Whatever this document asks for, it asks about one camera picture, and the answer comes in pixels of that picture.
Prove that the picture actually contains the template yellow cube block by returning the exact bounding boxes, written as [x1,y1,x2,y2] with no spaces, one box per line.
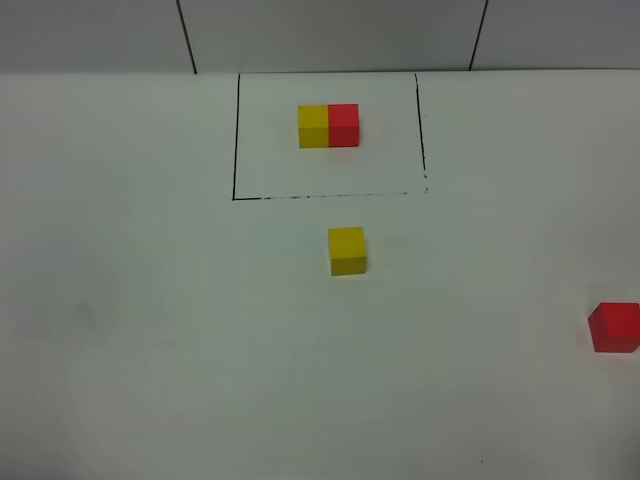
[298,105,329,149]

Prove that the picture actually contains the template red cube block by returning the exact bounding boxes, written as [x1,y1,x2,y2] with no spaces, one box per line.
[328,104,360,148]

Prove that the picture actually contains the loose red cube block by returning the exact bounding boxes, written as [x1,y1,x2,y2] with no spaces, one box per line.
[588,302,640,353]

